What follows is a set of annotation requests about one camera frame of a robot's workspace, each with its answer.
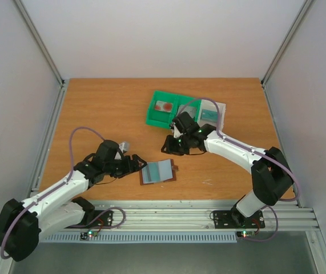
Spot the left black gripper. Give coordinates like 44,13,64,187
105,155,147,178

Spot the brown leather card holder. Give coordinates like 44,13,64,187
139,159,179,186

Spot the teal VIP card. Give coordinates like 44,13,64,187
142,162,160,184

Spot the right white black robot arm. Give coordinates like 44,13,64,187
161,112,295,227

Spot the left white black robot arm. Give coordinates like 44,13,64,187
0,140,147,261

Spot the card with red circles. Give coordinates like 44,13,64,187
154,100,173,113

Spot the grey silver card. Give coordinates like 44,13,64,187
177,105,198,119

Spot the green bin middle compartment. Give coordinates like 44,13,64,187
170,95,201,130

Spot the white plastic bin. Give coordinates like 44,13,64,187
197,100,226,131

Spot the left controller board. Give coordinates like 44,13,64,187
79,231,99,241

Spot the controller board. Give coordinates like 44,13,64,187
79,231,99,241
236,231,256,238

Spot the right controller board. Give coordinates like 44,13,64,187
236,231,256,238

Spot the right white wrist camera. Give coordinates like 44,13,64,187
170,122,183,139

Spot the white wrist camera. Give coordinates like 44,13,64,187
115,141,130,159
170,122,183,139

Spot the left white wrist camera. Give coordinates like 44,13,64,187
115,141,130,159

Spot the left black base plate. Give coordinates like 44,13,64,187
77,210,114,228

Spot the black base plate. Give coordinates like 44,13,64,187
209,210,265,229
77,210,114,228

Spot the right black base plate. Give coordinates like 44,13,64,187
209,210,265,229

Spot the grey slotted cable duct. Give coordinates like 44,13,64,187
42,231,237,244

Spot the left aluminium frame post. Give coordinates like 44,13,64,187
13,0,65,87

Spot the aluminium frame post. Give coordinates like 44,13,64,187
13,0,65,87
260,0,315,90

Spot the aluminium front rail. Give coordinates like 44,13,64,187
91,200,320,232

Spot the right aluminium frame post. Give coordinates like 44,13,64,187
260,0,315,90

